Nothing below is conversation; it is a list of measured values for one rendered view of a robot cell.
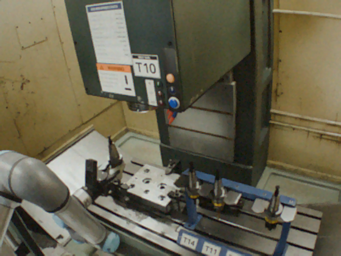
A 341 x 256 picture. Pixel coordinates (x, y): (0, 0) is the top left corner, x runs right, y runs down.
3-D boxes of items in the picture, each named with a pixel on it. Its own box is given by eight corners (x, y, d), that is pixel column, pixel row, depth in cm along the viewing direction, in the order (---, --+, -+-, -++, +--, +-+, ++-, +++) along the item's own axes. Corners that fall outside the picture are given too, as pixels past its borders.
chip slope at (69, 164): (81, 259, 151) (65, 232, 137) (22, 216, 184) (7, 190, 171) (163, 173, 213) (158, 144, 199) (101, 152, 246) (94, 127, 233)
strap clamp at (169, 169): (170, 187, 157) (167, 167, 150) (165, 186, 159) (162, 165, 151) (182, 174, 167) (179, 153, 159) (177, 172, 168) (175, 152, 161)
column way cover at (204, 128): (233, 164, 168) (233, 85, 142) (167, 147, 192) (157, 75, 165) (236, 160, 172) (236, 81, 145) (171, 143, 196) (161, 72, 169)
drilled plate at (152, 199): (166, 213, 136) (165, 206, 134) (122, 194, 151) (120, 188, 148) (189, 184, 152) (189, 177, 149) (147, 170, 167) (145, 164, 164)
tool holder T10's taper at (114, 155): (122, 155, 114) (118, 141, 110) (114, 161, 111) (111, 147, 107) (114, 152, 116) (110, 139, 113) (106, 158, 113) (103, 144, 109)
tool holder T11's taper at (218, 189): (226, 190, 105) (226, 177, 102) (219, 197, 103) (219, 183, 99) (217, 185, 108) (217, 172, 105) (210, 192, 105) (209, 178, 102)
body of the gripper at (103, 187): (103, 183, 116) (83, 201, 107) (97, 167, 111) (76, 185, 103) (116, 188, 112) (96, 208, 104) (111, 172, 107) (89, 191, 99)
